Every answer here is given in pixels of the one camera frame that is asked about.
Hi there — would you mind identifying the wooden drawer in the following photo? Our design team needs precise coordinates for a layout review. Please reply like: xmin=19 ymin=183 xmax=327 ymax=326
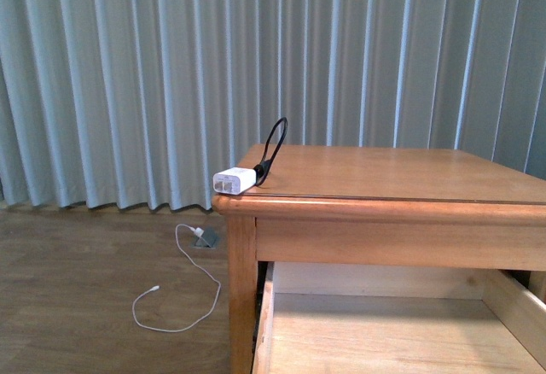
xmin=253 ymin=262 xmax=545 ymax=373

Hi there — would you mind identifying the open metal floor socket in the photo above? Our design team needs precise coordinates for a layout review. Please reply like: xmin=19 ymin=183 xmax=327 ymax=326
xmin=192 ymin=228 xmax=220 ymax=248

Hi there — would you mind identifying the pale green pleated curtain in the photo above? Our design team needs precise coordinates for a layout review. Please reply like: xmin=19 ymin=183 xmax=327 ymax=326
xmin=1 ymin=0 xmax=545 ymax=209

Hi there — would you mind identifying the black charger cable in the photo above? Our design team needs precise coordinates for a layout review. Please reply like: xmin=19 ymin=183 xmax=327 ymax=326
xmin=253 ymin=116 xmax=289 ymax=188

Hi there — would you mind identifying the light wooden nightstand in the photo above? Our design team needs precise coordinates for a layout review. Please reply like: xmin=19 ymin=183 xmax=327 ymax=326
xmin=212 ymin=145 xmax=545 ymax=373

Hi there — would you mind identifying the white charger adapter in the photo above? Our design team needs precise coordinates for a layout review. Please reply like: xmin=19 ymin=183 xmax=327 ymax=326
xmin=212 ymin=167 xmax=257 ymax=196

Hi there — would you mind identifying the white cable on floor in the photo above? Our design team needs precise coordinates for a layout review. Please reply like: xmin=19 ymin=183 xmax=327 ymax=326
xmin=131 ymin=223 xmax=222 ymax=334

